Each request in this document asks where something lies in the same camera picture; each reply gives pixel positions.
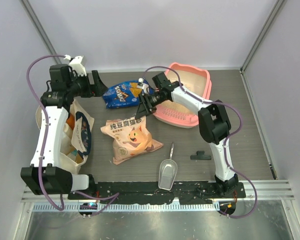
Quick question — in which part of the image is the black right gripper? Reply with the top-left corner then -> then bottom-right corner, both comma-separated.
135,90 -> 165,121

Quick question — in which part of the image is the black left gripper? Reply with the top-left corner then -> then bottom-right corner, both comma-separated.
67,70 -> 109,98

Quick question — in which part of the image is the pink cat litter bag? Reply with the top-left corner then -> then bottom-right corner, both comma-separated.
100,116 -> 163,165

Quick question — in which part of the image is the metal litter scoop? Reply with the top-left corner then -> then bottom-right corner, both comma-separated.
158,142 -> 178,191

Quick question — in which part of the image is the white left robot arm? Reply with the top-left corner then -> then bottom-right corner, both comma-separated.
20,61 -> 108,200

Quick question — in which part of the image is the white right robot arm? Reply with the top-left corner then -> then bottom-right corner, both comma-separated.
135,72 -> 239,198

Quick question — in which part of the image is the pink cat litter box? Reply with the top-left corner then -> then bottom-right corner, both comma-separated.
153,62 -> 212,129

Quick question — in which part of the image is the blue Doritos chip bag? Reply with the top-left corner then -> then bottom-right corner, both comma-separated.
102,80 -> 144,109

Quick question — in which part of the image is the orange bottle in tote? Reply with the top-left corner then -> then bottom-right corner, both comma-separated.
66,114 -> 76,130

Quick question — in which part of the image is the white bottle in tote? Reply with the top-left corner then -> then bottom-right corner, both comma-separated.
63,123 -> 73,139

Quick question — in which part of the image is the black bag clip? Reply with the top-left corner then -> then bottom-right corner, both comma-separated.
190,150 -> 212,161

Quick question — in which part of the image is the cream canvas tote bag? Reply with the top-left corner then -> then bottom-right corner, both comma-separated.
30,99 -> 95,174

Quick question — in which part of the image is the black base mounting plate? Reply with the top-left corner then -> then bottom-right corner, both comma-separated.
83,181 -> 246,205

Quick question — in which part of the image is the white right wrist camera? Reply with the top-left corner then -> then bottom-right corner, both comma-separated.
137,77 -> 155,95

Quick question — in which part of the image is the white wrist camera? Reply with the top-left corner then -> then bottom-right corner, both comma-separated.
63,54 -> 87,77
137,77 -> 155,95

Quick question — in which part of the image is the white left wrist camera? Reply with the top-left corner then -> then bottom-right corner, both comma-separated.
63,54 -> 87,77

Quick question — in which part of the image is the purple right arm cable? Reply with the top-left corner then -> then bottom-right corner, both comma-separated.
142,65 -> 258,219

